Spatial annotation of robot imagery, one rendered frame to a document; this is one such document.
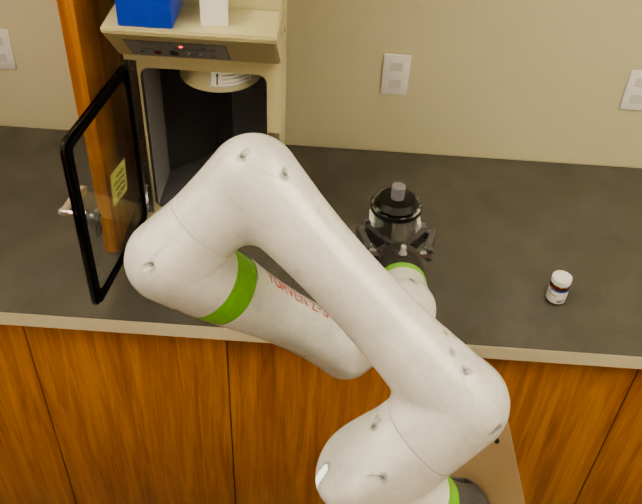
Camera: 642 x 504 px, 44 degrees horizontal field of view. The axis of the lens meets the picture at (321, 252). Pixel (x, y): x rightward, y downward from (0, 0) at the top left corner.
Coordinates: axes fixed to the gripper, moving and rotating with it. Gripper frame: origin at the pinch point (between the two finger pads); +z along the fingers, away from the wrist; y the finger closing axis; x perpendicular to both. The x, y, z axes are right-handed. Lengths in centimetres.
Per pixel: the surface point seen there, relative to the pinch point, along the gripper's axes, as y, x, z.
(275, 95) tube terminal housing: 26.4, -22.9, 8.4
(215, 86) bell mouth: 39.0, -23.6, 10.0
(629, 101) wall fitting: -63, -13, 53
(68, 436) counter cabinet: 76, 67, 2
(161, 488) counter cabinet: 54, 88, 7
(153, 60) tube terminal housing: 51, -29, 7
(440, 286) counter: -12.3, 17.6, 4.1
